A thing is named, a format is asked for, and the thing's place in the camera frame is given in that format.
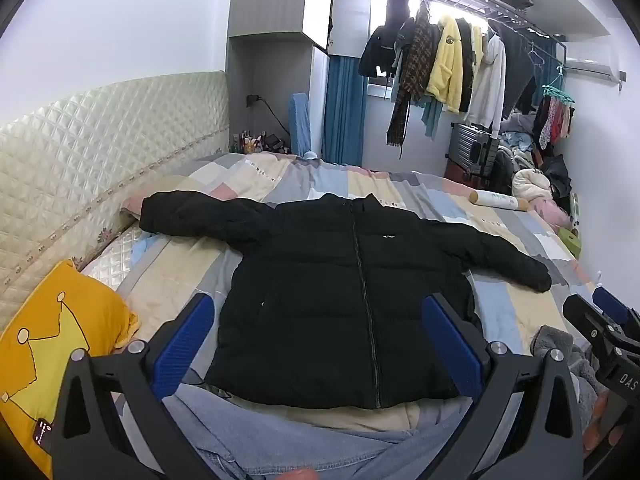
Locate pile of clothes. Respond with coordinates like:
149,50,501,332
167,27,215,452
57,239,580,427
499,114,575,211

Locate black puffer jacket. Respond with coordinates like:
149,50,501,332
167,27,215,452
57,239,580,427
139,191,552,410

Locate white hoodie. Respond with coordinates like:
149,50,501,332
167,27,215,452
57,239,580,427
464,32,508,139

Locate person's jeans legs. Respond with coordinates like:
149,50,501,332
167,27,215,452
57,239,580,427
162,387,478,480

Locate patchwork quilt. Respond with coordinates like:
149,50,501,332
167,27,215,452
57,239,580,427
80,151,608,441

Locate blue curtain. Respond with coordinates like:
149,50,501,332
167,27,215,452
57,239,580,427
529,35,562,92
322,55,369,167

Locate white paper roll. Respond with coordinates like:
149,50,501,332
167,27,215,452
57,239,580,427
467,188,530,212

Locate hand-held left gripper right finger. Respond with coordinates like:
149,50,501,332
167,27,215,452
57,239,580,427
421,292,586,480

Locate cream plush cushion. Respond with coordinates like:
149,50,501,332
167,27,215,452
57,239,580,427
511,167,554,204

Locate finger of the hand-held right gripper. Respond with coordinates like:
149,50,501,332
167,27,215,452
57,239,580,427
562,294,608,346
592,286,635,328

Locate silver suitcase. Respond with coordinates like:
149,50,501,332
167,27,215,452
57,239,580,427
446,122,499,182

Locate small hanging garments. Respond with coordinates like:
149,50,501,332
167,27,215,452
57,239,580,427
531,95,576,152

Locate yellow pillow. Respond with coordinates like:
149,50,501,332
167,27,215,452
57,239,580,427
0,259,140,479

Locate cream quilted headboard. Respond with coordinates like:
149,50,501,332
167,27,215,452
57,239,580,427
0,70,232,332

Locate hanging black short jacket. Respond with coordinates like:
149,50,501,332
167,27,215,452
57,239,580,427
357,22,402,79

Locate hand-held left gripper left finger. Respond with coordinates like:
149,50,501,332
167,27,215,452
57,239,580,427
50,292,251,480

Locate grey cardboard box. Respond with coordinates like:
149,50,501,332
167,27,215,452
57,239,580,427
226,0,337,162

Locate blue fabric cover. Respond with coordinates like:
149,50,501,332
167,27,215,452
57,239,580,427
288,92,314,158

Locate white air conditioner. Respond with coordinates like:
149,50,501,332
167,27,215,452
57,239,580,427
561,41,627,84

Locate teal hanging garment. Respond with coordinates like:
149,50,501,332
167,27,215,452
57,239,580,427
419,94,444,142

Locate small black device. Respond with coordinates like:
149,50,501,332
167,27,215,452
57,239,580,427
32,417,55,445

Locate cream quilted pad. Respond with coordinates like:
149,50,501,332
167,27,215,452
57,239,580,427
81,224,153,292

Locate metal clothes rack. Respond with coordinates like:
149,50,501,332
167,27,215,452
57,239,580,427
372,0,567,63

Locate cluster of cosmetic bottles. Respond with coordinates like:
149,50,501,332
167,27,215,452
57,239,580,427
230,129,292,156

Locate brown checked coat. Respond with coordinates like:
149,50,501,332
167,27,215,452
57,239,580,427
386,7,442,149

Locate green clip hanger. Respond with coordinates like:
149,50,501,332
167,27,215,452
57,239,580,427
542,66,577,106

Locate green item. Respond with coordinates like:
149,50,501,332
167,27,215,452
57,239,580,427
559,226,582,261

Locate dark grey hanging coat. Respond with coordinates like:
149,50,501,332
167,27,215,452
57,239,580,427
492,19,539,117

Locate hanging black pants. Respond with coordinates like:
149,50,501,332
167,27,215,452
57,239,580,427
386,0,414,27

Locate hanging black garment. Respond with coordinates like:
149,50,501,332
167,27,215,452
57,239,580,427
454,17,477,113

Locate grey fleece garment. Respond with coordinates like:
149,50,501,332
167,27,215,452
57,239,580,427
529,324,603,413

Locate pink plush item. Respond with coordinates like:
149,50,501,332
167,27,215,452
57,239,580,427
529,197,572,229

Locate yellow fleece jacket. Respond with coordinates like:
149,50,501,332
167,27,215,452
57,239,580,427
426,15,484,114

